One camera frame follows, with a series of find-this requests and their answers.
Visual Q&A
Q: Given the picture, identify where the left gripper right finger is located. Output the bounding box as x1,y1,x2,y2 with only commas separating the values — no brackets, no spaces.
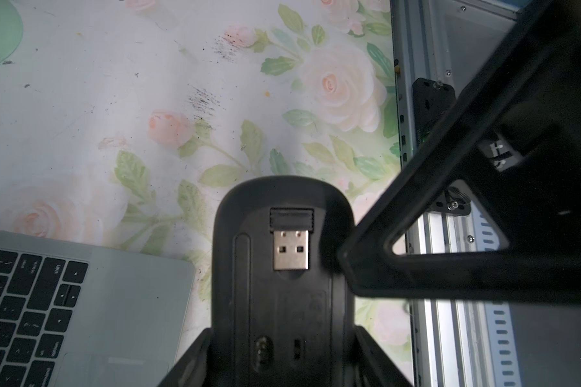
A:
352,326,412,387

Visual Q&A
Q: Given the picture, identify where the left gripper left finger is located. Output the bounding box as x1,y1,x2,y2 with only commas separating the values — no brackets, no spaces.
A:
158,328,213,387

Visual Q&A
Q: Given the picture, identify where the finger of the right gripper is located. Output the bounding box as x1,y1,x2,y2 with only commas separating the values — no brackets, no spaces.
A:
338,1,581,305

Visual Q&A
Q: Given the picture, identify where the black wireless mouse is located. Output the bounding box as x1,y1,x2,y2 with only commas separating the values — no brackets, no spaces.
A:
208,176,354,386

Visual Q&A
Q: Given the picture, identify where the silver laptop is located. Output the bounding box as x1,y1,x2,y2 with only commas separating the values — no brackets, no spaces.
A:
0,232,195,386

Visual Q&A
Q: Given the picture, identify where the silver black USB receiver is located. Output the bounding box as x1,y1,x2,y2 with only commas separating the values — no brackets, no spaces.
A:
270,208,314,271

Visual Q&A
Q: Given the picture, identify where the floral table mat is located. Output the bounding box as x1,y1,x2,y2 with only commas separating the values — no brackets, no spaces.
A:
0,0,415,383

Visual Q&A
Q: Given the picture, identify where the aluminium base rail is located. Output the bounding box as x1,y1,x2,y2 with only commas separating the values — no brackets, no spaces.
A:
389,0,581,387

